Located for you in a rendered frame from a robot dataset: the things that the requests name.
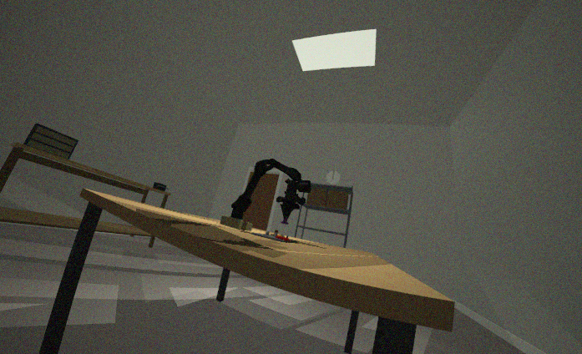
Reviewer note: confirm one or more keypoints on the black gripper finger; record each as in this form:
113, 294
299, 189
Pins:
285, 209
289, 211

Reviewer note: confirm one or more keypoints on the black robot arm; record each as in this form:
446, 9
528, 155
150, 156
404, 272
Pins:
244, 201

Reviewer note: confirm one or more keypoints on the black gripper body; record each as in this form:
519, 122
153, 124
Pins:
287, 199

